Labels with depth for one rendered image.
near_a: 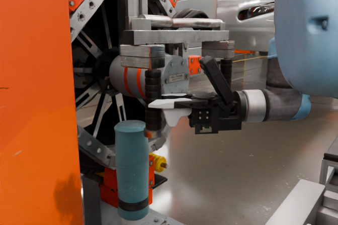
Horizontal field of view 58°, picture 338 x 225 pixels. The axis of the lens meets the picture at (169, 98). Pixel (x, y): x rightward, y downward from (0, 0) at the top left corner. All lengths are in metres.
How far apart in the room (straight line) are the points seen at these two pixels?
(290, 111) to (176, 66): 0.31
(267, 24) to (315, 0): 3.07
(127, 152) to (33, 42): 0.47
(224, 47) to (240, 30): 2.39
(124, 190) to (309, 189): 0.51
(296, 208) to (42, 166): 0.31
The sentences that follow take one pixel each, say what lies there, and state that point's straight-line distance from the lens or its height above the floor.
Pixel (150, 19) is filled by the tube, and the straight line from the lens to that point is 0.67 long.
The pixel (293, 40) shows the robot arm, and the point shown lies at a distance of 0.26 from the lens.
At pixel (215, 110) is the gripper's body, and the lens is 0.66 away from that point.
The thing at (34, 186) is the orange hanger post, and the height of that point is 0.79.
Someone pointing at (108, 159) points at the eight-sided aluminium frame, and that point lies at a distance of 0.90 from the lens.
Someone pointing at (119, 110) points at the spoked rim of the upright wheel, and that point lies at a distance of 1.03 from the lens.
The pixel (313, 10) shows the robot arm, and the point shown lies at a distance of 0.23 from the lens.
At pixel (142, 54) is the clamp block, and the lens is 0.64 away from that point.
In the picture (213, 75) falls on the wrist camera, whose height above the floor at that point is 0.89.
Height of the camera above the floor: 0.98
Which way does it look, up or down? 12 degrees down
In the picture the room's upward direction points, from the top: straight up
